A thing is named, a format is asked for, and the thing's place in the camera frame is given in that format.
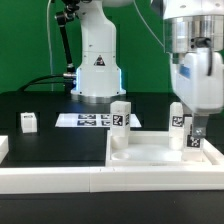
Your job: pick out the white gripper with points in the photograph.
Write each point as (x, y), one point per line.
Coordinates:
(201, 92)

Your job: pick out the white square table top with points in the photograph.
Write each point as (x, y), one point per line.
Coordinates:
(148, 148)

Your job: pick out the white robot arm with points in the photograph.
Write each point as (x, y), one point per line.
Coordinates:
(193, 37)

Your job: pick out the fiducial marker sheet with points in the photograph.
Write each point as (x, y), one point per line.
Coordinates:
(76, 120)

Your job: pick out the white left barrier piece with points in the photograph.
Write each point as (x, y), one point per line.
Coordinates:
(4, 148)

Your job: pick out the white front barrier wall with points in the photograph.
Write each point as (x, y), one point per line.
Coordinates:
(108, 179)

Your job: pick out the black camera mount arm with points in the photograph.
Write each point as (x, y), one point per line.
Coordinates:
(62, 18)

